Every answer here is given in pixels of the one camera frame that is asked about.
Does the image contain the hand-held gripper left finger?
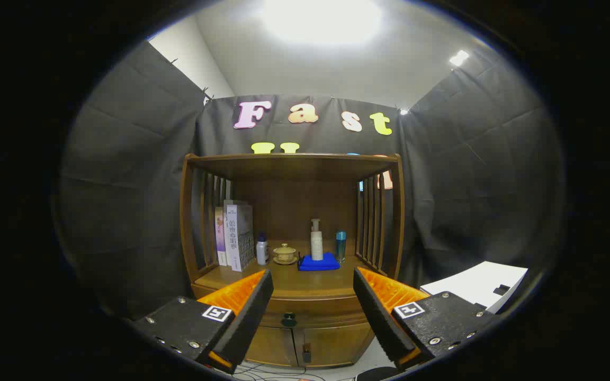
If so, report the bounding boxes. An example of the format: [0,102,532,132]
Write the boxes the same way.
[131,269,274,375]

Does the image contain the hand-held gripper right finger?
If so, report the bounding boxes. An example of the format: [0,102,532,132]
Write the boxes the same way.
[353,267,496,371]

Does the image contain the brown wooden drawer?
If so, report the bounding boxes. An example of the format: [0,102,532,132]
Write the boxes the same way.
[191,285,377,330]

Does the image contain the wooden cabinet door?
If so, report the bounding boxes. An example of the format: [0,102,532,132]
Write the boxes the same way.
[246,325,299,367]
[293,322,375,368]

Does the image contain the wooden countertop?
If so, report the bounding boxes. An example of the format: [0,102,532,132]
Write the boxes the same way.
[194,239,390,298]

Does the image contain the white drawer unit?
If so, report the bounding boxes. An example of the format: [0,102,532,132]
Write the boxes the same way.
[420,261,529,314]

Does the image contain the brown wooden cabinet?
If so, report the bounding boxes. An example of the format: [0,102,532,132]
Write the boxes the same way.
[180,152,405,369]

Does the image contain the yellow lidded teacup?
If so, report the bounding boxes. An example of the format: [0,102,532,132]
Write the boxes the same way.
[273,243,298,265]

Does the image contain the white patterned book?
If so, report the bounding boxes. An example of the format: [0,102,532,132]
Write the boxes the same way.
[223,199,255,273]

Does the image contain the blue folded cloth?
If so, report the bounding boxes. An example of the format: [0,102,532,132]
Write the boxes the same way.
[298,252,340,272]

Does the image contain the purple book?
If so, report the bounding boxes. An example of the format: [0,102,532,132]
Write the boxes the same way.
[215,206,227,266]

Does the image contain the white pump bottle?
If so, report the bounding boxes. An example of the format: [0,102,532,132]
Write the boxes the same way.
[310,219,324,261]

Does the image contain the black backdrop cloth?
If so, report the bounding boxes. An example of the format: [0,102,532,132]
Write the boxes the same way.
[59,40,565,321]

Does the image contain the large ceiling light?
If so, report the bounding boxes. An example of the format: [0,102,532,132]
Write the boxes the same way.
[260,0,385,46]

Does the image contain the black floor cables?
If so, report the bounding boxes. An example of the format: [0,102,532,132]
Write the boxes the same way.
[231,361,358,381]

